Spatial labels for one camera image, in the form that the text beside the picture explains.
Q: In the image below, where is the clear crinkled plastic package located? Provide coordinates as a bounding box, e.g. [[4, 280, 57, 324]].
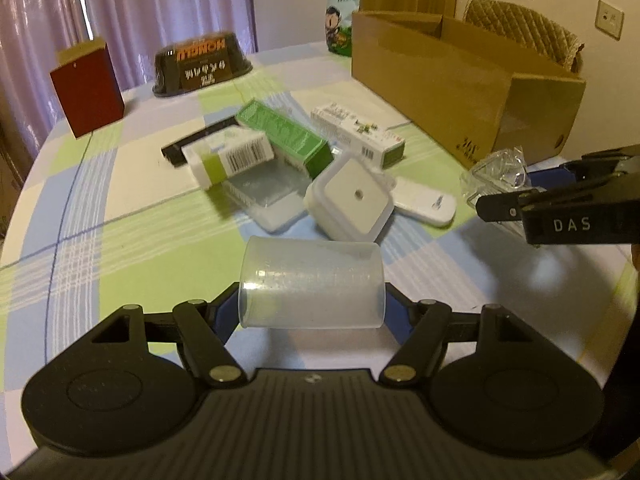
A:
[[460, 146, 532, 208]]

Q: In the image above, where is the black strip box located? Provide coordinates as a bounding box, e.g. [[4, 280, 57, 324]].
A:
[[160, 116, 239, 168]]

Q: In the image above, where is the clear plastic phone case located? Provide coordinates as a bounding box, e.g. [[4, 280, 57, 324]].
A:
[[222, 159, 311, 233]]

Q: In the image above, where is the brown cardboard box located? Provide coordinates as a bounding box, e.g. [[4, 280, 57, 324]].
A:
[[352, 11, 586, 168]]

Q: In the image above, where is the single wall outlet plate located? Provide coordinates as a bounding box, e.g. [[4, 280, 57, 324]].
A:
[[594, 0, 625, 40]]

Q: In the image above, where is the green white snack bag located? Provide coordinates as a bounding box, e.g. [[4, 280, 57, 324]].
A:
[[324, 0, 360, 58]]

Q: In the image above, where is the white remote control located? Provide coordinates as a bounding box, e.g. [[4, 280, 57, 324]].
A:
[[390, 177, 457, 228]]

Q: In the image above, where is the purple curtain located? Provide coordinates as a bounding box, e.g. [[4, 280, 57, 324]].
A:
[[1, 0, 254, 166]]

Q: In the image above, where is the white green barcode box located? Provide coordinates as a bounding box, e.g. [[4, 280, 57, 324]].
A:
[[182, 126, 274, 190]]

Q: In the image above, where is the person right hand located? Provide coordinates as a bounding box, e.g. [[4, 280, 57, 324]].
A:
[[631, 244, 640, 272]]

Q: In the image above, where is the white medicine box green end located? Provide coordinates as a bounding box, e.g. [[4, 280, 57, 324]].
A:
[[310, 103, 405, 170]]

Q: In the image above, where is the quilted beige chair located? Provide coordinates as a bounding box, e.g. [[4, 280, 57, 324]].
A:
[[463, 0, 585, 74]]

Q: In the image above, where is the translucent plastic cup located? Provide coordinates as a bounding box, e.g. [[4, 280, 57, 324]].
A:
[[238, 236, 386, 330]]

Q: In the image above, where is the black instant noodle bowl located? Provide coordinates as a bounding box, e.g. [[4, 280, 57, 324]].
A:
[[152, 32, 253, 98]]

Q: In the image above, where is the checked tablecloth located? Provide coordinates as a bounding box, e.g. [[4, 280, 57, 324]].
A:
[[1, 44, 637, 470]]

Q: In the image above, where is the green rectangular box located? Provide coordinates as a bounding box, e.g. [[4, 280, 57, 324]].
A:
[[235, 100, 333, 180]]

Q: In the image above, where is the dark red paper bag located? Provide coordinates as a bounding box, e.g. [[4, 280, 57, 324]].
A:
[[50, 37, 125, 139]]

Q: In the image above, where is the white square night light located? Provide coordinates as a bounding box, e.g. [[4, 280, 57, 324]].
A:
[[304, 154, 394, 243]]

